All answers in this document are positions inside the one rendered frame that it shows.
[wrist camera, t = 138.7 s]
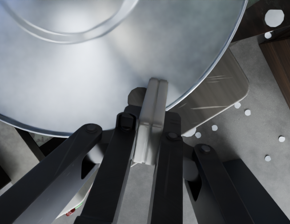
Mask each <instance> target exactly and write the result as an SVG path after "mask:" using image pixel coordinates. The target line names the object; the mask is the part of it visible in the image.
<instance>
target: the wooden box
mask: <svg viewBox="0 0 290 224"><path fill-rule="evenodd" d="M259 47H260V49H261V51H262V53H263V55H264V57H265V59H266V61H267V63H268V65H269V68H270V69H271V71H272V73H273V76H274V78H275V80H276V82H277V84H278V86H279V88H280V90H281V92H282V94H283V96H284V98H285V100H286V103H287V105H288V107H289V109H290V27H289V28H287V29H285V30H283V31H282V32H280V33H278V34H276V35H274V36H272V37H271V38H269V39H267V40H265V41H264V42H262V43H260V44H259Z"/></svg>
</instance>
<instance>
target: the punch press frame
mask: <svg viewBox="0 0 290 224"><path fill-rule="evenodd" d="M258 1H259V0H248V3H247V6H246V9H247V8H249V7H250V6H252V5H253V4H255V3H257V2H258ZM246 9H245V10H246ZM29 134H30V135H31V137H32V138H33V139H34V141H35V142H36V143H37V145H38V146H39V147H40V146H41V145H43V144H44V143H46V142H47V141H49V140H50V139H52V138H53V136H45V135H41V134H36V133H33V132H29Z"/></svg>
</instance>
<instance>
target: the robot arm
mask: <svg viewBox="0 0 290 224"><path fill-rule="evenodd" d="M167 91H168V82H167V80H162V79H161V80H158V79H157V78H151V79H149V83H148V87H147V90H146V94H145V98H144V101H143V105H142V107H141V106H136V105H130V104H129V105H128V106H126V107H125V109H124V112H120V113H118V114H117V119H116V127H115V129H112V130H102V127H101V126H100V125H97V124H93V123H89V124H84V125H82V126H81V127H80V128H79V129H77V130H76V131H75V132H74V133H73V134H72V135H71V136H70V137H68V138H67V139H66V140H65V141H64V142H63V143H61V144H60V145H59V146H58V147H57V148H56V149H54V150H53V151H52V152H51V153H50V154H48V155H47V156H46V157H45V158H44V159H43V160H42V161H41V162H39V163H38V164H37V165H36V166H35V167H34V168H32V169H31V170H30V171H29V172H28V173H27V174H25V175H24V176H23V177H22V178H21V179H19V180H18V181H17V182H16V183H15V184H14V185H13V186H12V187H10V188H9V189H8V190H7V191H6V192H5V193H3V194H2V195H1V196H0V224H52V223H53V221H54V220H55V219H56V218H57V217H58V216H59V214H60V213H61V212H62V211H63V209H64V208H65V207H66V206H67V204H68V203H69V202H70V201H71V200H72V198H73V197H74V196H75V195H76V194H77V193H78V191H79V190H80V189H81V188H82V186H83V185H84V184H85V183H86V181H87V180H88V179H89V178H90V176H91V175H92V174H93V173H94V172H95V171H96V169H97V168H98V167H99V165H100V167H99V169H98V172H97V175H96V177H95V180H94V182H93V185H92V187H91V190H90V192H89V195H88V197H87V200H86V202H85V205H84V207H83V210H82V212H81V215H80V216H77V217H76V219H75V221H74V223H73V224H117V220H118V217H119V213H120V209H121V204H122V200H123V196H124V192H125V188H126V184H127V180H128V176H129V171H130V168H131V164H132V160H133V161H134V162H137V163H142V162H144V163H145V164H148V165H152V166H153V165H154V164H155V168H154V173H153V184H152V191H151V197H150V204H149V213H148V220H147V224H183V179H185V186H186V189H187V192H188V195H189V198H190V201H191V204H192V207H193V210H194V213H195V216H196V219H197V223H198V224H255V223H254V221H253V219H252V218H251V216H250V214H249V212H248V210H247V208H246V206H245V205H244V203H243V201H242V199H241V197H240V195H239V193H238V192H237V190H236V188H235V186H234V184H233V182H232V180H231V178H230V176H229V174H228V173H227V171H226V169H225V167H224V165H223V163H222V161H221V160H220V158H219V156H218V154H217V152H216V150H215V149H214V148H213V147H211V146H210V145H207V144H197V145H195V146H194V147H192V146H190V145H188V144H186V143H185V142H184V141H183V138H182V136H181V116H180V115H179V113H176V112H170V111H166V110H165V108H166V99H167ZM100 163H101V164H100Z"/></svg>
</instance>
